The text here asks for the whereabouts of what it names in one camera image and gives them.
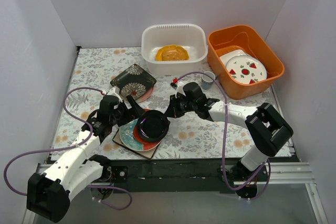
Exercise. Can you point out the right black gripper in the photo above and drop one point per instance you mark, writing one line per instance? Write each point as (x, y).
(176, 107)

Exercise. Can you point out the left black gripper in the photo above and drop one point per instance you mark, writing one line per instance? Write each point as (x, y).
(127, 112)

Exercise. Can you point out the yellow dotted scalloped plate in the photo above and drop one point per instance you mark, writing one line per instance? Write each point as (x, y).
(158, 56)

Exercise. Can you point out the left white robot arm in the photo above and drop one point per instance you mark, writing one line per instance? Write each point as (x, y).
(50, 193)

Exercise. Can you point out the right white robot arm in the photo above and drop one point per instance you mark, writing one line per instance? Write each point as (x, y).
(267, 128)

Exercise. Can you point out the white plate in orange bin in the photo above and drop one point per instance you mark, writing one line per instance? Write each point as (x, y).
(228, 56)

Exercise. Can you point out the white plastic bin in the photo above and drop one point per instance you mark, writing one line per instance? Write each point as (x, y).
(189, 36)

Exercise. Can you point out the orange plastic bin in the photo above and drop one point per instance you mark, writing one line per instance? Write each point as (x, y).
(242, 37)

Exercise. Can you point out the red and teal round plate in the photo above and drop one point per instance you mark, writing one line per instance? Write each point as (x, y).
(129, 140)

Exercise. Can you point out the black floral square plate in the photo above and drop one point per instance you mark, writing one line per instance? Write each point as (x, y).
(134, 81)

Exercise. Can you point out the square dark rimmed plate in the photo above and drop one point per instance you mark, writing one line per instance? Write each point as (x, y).
(147, 154)

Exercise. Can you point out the small grey white cup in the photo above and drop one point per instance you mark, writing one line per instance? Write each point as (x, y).
(208, 79)

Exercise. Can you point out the watermelon pattern round plate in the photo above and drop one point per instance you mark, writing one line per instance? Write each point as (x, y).
(246, 69)

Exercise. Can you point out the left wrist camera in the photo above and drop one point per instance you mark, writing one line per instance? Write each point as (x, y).
(114, 91)

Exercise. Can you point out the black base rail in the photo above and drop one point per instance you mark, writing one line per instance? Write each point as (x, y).
(182, 175)

